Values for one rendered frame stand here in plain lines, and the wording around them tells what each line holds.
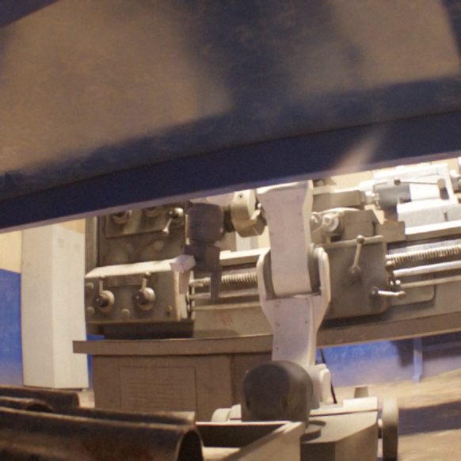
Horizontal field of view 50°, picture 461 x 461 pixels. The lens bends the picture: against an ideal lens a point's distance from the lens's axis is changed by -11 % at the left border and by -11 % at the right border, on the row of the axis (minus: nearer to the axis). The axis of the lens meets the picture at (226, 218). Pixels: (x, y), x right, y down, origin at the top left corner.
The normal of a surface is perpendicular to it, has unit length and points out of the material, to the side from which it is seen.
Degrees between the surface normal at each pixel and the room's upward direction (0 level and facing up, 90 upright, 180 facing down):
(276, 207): 106
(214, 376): 90
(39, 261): 90
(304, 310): 64
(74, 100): 180
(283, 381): 69
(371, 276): 90
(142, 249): 90
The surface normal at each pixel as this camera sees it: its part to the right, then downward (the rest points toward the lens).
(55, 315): 0.92, -0.14
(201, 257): -0.68, -0.12
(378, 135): -0.39, -0.22
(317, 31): 0.04, 0.97
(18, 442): -0.24, -0.55
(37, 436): -0.21, -0.80
